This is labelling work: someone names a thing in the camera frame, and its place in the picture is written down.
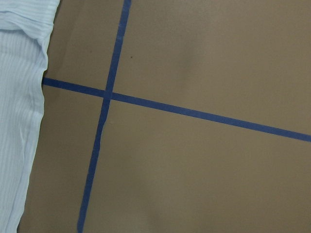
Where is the light blue button-up shirt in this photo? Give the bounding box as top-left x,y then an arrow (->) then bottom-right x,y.
0,0 -> 59,233

